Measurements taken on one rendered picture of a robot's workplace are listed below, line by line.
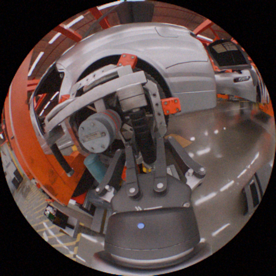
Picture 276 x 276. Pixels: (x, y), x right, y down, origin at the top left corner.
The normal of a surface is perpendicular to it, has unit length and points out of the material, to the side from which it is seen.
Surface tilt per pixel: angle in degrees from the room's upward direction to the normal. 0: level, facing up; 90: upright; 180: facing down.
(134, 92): 90
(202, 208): 0
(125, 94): 90
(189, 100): 90
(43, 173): 90
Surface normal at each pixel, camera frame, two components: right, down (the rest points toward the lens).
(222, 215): -0.28, -0.87
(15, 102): 0.96, -0.25
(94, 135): -0.01, 0.44
